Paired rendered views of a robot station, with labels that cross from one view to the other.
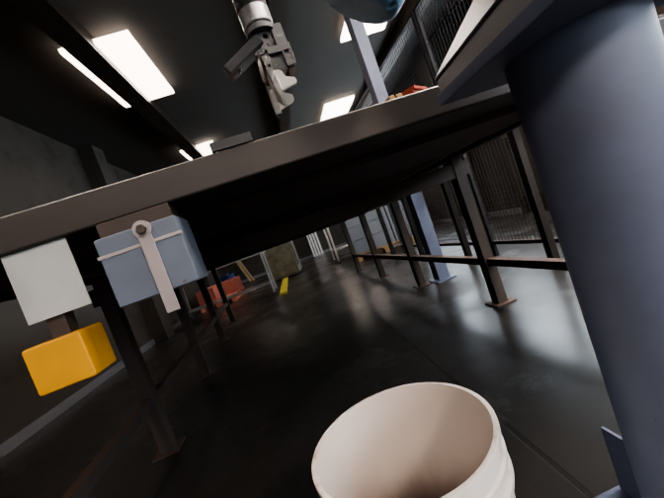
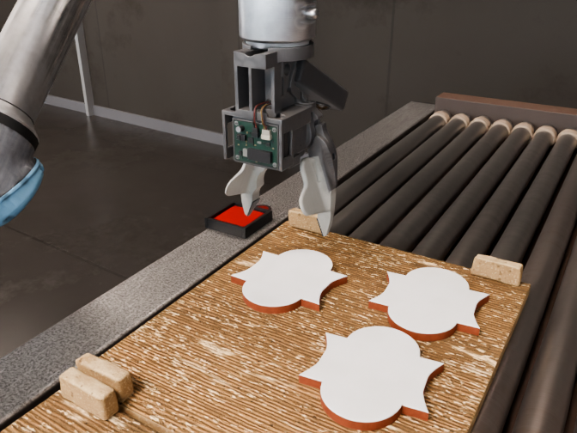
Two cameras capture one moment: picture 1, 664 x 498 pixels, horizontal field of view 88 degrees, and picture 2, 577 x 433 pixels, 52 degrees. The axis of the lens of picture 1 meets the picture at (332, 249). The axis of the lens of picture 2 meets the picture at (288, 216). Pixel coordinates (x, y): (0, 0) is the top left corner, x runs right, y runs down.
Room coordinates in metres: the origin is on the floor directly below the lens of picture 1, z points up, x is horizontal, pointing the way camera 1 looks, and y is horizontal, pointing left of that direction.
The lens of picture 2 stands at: (1.27, -0.47, 1.32)
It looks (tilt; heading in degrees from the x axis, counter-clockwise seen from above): 25 degrees down; 131
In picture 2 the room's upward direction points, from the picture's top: straight up
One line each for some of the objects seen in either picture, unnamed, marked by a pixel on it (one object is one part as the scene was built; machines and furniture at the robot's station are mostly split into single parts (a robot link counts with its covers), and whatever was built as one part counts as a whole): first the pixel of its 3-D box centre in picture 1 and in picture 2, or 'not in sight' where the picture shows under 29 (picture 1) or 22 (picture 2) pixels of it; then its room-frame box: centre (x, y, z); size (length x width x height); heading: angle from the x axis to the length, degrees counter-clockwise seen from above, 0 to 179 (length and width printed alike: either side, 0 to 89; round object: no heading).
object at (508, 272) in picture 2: not in sight; (496, 269); (1.05, 0.18, 0.95); 0.06 x 0.02 x 0.03; 10
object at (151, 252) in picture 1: (156, 262); not in sight; (0.63, 0.31, 0.77); 0.14 x 0.11 x 0.18; 100
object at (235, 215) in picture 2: not in sight; (239, 219); (0.67, 0.11, 0.92); 0.06 x 0.06 x 0.01; 10
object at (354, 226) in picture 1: (376, 221); not in sight; (6.25, -0.93, 0.54); 1.09 x 0.73 x 1.08; 84
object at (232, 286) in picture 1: (221, 292); not in sight; (7.48, 2.58, 0.21); 1.15 x 0.78 x 0.41; 6
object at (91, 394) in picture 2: not in sight; (88, 393); (0.86, -0.27, 0.95); 0.06 x 0.02 x 0.03; 8
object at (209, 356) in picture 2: not in sight; (327, 331); (0.95, -0.03, 0.93); 0.41 x 0.35 x 0.02; 100
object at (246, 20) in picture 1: (256, 23); (280, 21); (0.87, -0.02, 1.25); 0.08 x 0.08 x 0.05
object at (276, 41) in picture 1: (271, 53); (274, 103); (0.87, -0.02, 1.17); 0.09 x 0.08 x 0.12; 100
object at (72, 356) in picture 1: (54, 314); not in sight; (0.59, 0.48, 0.74); 0.09 x 0.08 x 0.24; 100
